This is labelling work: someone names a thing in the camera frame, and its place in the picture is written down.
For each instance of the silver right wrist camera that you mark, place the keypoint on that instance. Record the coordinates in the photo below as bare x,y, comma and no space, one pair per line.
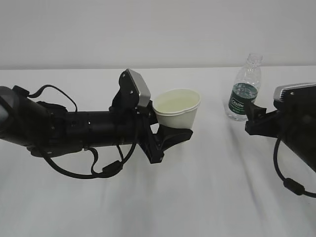
301,95

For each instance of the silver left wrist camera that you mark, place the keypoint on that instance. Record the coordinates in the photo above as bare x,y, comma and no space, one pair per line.
133,89

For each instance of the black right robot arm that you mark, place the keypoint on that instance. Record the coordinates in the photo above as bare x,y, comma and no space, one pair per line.
303,141

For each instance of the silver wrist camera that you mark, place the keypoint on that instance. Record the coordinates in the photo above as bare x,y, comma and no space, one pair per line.
133,89
301,95

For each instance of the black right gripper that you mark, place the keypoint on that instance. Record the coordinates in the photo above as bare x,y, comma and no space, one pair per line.
273,124

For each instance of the clear bottle green label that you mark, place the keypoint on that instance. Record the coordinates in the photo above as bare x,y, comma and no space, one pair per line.
245,88

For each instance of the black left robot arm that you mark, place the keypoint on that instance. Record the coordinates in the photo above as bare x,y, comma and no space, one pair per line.
59,132

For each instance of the white paper cup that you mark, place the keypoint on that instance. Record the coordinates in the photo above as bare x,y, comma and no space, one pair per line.
177,108

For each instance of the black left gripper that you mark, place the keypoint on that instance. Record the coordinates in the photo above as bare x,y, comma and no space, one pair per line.
138,121

